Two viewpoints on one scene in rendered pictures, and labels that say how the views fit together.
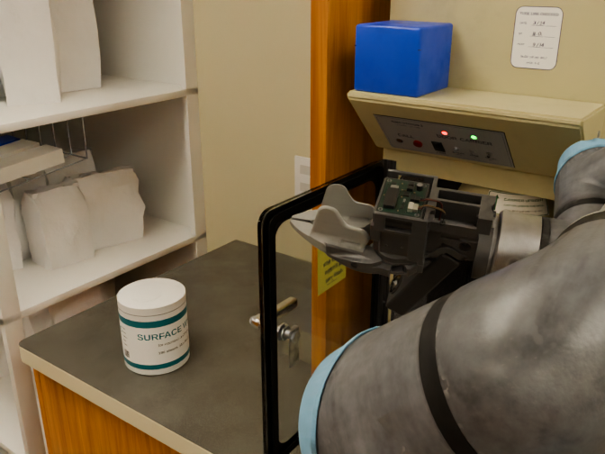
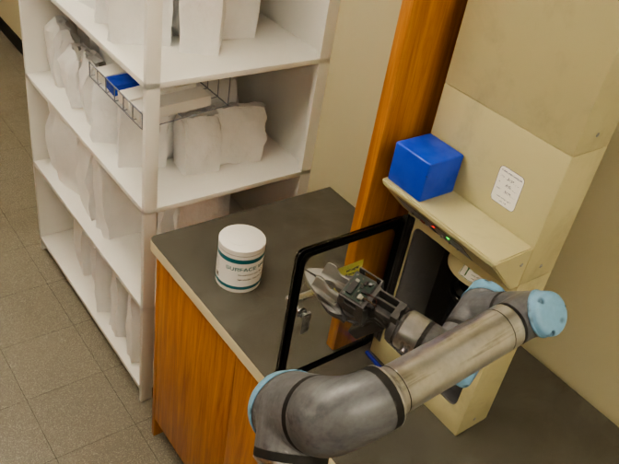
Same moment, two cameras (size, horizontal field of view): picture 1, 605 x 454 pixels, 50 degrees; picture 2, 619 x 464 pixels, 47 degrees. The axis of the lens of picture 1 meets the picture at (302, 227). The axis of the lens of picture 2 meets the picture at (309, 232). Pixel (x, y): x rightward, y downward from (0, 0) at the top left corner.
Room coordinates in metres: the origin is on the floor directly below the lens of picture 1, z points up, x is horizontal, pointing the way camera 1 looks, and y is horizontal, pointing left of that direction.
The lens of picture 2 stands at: (-0.38, -0.19, 2.26)
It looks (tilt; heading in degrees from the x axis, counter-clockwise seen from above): 35 degrees down; 11
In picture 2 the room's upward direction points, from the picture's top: 10 degrees clockwise
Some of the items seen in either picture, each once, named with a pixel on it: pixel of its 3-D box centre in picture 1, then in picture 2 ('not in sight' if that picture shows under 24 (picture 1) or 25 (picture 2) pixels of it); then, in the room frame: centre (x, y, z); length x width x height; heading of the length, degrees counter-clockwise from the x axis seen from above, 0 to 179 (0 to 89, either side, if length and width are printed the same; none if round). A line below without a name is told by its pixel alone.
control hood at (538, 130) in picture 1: (466, 133); (448, 230); (0.87, -0.22, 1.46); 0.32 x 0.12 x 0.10; 54
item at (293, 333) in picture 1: (291, 346); (304, 321); (0.78, 0.02, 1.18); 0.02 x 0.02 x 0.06; 54
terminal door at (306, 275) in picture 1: (326, 308); (338, 301); (0.87, -0.04, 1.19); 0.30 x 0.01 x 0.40; 144
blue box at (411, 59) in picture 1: (402, 57); (425, 167); (0.93, -0.14, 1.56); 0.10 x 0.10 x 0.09; 54
